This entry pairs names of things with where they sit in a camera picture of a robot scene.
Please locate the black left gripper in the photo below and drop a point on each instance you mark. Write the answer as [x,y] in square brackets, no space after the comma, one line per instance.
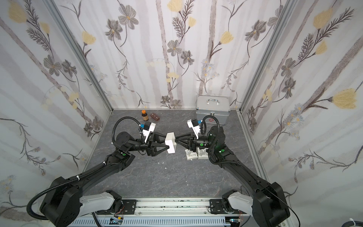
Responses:
[150,144]

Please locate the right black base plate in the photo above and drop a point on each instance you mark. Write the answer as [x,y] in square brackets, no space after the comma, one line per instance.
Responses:
[217,206]

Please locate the white jewelry box lid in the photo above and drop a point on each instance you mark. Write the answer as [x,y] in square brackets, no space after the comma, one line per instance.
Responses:
[170,138]
[202,153]

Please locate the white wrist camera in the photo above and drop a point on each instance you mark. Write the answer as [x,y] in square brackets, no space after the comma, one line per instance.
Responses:
[147,129]
[194,124]

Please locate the white slotted cable duct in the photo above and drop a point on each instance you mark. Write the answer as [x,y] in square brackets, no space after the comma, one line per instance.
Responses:
[167,222]

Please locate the small dark red box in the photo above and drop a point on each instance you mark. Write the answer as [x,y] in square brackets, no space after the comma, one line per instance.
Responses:
[155,116]

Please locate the silver aluminium first aid case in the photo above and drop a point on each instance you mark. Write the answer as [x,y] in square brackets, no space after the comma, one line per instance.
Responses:
[218,106]

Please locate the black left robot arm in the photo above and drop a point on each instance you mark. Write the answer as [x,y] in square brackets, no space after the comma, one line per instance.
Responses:
[61,204]

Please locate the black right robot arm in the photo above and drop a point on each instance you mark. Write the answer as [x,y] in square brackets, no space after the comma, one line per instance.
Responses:
[265,201]

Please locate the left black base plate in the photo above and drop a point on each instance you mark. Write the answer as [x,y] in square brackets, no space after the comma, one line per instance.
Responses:
[123,207]

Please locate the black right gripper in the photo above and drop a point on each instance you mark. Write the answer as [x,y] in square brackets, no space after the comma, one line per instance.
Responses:
[191,143]

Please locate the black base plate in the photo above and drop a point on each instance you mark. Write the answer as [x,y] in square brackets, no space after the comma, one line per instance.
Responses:
[123,207]
[217,206]

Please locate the small green circuit board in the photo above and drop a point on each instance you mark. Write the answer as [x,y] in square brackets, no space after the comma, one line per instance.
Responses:
[116,221]

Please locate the brown bottle orange cap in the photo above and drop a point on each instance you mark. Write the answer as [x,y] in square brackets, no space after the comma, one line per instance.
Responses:
[145,115]

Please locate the aluminium mounting rail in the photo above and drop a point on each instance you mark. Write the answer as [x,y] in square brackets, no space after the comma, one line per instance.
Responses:
[97,206]

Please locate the white bow jewelry box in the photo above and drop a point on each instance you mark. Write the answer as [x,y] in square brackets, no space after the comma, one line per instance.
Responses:
[172,146]
[191,155]

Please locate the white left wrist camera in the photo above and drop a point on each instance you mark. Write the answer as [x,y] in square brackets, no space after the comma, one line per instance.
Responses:
[147,129]

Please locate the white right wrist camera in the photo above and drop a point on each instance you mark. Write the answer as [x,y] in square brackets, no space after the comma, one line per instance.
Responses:
[194,124]

